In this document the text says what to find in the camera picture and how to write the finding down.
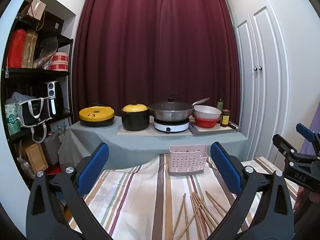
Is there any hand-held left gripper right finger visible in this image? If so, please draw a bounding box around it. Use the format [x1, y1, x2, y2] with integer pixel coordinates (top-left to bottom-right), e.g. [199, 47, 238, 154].
[207, 141, 295, 240]

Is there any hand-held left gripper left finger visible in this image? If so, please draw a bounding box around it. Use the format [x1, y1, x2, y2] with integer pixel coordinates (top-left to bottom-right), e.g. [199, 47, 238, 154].
[26, 142, 115, 240]

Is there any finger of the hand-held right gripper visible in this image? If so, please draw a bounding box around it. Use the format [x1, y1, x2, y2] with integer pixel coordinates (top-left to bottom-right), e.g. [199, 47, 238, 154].
[296, 123, 320, 155]
[272, 133, 313, 167]

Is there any white plastic slotted basket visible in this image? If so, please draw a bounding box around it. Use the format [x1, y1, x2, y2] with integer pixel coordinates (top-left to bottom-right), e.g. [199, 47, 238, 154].
[168, 144, 209, 177]

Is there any bunch of wooden chopsticks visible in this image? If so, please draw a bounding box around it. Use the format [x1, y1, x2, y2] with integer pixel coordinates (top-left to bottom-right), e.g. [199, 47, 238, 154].
[172, 190, 229, 240]

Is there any person's right hand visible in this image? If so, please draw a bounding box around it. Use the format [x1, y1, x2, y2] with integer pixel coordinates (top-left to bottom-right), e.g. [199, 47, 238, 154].
[296, 186, 313, 212]

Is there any grey tray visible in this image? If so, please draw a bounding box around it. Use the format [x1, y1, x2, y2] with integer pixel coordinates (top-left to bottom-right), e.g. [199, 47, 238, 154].
[189, 121, 241, 135]

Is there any grey fabric bag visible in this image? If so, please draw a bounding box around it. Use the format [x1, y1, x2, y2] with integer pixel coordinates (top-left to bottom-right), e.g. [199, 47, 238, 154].
[41, 132, 62, 165]

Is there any sauce jar with yellow label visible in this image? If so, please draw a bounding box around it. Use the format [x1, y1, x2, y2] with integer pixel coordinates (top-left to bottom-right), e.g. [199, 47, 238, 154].
[220, 109, 230, 127]

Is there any red basin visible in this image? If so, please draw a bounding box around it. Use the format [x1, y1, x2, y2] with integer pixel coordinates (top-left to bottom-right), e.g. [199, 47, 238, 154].
[194, 116, 222, 128]

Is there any white wardrobe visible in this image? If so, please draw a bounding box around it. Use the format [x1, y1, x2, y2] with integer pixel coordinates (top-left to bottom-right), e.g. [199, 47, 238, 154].
[235, 0, 290, 163]

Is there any white printed bag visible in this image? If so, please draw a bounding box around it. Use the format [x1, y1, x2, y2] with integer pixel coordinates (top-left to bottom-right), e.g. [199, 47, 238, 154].
[50, 119, 69, 133]

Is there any yellow electric griddle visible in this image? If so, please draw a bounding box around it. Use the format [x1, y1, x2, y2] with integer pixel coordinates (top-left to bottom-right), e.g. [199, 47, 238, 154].
[79, 104, 115, 127]

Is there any wooden box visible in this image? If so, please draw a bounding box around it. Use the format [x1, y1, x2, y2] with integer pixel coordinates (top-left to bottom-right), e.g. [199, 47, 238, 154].
[14, 140, 49, 173]

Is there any white basin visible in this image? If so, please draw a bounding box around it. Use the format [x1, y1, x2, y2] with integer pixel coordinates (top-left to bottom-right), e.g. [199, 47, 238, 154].
[193, 105, 222, 119]

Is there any black cooking pot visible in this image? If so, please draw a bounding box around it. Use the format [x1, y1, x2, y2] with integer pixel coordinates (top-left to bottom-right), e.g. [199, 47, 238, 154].
[122, 111, 150, 131]

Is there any green oil bottle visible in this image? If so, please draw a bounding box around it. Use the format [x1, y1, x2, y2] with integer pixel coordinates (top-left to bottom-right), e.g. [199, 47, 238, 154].
[216, 89, 224, 112]

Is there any clear plastic bag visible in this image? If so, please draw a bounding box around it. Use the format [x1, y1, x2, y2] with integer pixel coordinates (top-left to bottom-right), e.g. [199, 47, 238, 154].
[17, 157, 35, 179]

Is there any white induction cooker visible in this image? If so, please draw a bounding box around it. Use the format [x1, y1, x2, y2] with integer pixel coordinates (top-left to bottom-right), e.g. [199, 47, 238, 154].
[153, 117, 190, 132]

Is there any yellow pot lid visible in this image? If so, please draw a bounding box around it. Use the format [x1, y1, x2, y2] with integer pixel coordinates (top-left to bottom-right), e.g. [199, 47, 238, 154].
[122, 101, 149, 113]

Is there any steel wok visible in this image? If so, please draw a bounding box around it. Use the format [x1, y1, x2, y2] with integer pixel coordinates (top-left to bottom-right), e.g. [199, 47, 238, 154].
[148, 98, 210, 122]

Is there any black air fryer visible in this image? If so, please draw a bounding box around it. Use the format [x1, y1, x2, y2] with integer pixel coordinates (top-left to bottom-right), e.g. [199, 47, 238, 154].
[41, 81, 64, 117]

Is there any black tote bag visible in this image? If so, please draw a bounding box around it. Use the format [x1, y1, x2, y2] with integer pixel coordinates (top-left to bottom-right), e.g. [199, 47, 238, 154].
[15, 97, 53, 143]

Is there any dark glass wok lid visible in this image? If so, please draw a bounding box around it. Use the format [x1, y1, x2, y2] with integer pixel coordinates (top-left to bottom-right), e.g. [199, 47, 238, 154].
[149, 92, 194, 110]

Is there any green white packet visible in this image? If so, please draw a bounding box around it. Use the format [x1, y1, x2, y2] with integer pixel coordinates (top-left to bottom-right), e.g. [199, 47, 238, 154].
[4, 104, 21, 136]

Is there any grey plastic bag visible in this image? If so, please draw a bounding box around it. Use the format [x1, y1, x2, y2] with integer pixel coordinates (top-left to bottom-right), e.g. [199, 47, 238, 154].
[5, 92, 35, 105]

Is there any black shelf rack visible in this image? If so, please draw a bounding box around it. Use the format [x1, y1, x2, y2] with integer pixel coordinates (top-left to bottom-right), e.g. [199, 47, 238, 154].
[1, 12, 74, 180]

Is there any red striped round box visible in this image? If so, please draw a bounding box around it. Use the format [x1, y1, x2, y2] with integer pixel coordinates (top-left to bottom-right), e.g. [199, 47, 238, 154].
[49, 52, 69, 71]

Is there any dark red curtain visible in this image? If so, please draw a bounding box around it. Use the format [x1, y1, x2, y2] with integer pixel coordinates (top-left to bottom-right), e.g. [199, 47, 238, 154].
[71, 0, 242, 128]

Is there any dark plastic bag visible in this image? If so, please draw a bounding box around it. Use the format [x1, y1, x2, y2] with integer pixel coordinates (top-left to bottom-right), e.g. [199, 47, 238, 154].
[32, 36, 59, 69]

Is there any gold bag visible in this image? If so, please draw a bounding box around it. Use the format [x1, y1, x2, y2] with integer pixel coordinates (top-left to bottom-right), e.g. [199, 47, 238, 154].
[22, 29, 38, 68]

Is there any dark brown paper bag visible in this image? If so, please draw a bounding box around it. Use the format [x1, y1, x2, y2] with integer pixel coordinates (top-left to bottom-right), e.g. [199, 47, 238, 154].
[37, 11, 65, 32]

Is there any pink paper bag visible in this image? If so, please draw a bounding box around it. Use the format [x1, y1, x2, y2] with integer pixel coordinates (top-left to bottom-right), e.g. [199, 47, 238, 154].
[26, 0, 47, 20]

